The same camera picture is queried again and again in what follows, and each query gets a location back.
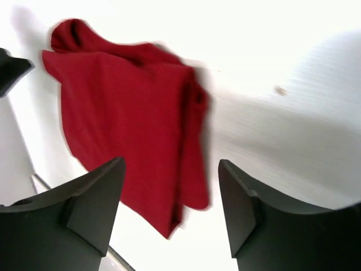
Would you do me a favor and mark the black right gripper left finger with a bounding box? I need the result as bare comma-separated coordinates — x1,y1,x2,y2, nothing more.
1,158,126,270

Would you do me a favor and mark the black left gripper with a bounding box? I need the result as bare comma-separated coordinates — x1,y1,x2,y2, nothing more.
0,48,33,98

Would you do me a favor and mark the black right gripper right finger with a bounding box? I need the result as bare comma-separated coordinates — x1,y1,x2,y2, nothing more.
218,159,360,270

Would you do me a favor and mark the red t-shirt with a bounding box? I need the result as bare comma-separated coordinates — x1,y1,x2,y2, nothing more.
42,19,209,238

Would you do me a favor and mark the aluminium rail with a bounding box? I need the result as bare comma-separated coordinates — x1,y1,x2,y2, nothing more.
32,174,133,270

